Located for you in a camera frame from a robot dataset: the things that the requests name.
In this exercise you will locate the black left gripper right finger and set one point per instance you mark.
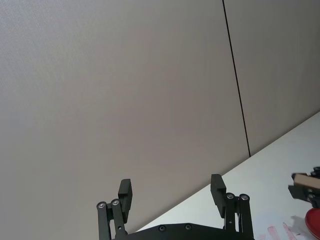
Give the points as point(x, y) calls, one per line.
point(218, 197)

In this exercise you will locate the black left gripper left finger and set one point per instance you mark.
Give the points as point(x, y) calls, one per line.
point(124, 200)

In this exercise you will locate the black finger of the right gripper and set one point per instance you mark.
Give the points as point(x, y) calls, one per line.
point(315, 172)
point(298, 193)

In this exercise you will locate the tan wooden block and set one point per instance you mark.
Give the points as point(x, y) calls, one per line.
point(308, 181)

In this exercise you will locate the red round object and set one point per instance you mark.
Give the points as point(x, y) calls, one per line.
point(313, 221)

